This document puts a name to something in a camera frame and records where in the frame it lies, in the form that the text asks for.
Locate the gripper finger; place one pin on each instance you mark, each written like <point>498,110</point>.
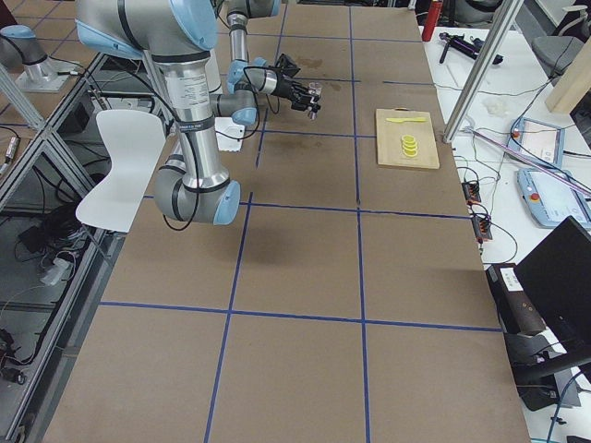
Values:
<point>305,96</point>

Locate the clear glass cup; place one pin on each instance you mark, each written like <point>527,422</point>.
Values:
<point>315,88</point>

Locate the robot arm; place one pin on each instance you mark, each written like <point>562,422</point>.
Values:
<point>179,38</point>
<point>258,76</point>

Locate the yellow plastic knife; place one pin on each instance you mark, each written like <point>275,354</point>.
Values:
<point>401,120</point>

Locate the wooden cutting board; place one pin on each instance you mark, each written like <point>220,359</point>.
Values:
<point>389,144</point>

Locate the front lemon slice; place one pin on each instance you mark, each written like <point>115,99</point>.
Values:
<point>410,153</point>

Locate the red bottle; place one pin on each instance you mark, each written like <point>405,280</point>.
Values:
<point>432,19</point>

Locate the white plastic chair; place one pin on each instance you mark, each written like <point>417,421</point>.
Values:
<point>134,141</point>

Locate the upper teach pendant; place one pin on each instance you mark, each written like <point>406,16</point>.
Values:
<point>540,142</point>

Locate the teach pendant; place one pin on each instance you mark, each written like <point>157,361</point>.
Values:
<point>550,201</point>
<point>540,142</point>

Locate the lower teach pendant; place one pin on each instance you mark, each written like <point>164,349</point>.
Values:
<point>550,201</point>

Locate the black box device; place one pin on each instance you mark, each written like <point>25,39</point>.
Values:
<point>517,312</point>

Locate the black monitor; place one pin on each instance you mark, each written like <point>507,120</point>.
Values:
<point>556,277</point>

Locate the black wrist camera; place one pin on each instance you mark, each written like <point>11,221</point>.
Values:
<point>286,66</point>

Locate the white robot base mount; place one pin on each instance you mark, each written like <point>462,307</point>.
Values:
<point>229,135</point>

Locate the aluminium camera post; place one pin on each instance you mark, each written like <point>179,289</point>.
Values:
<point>500,26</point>

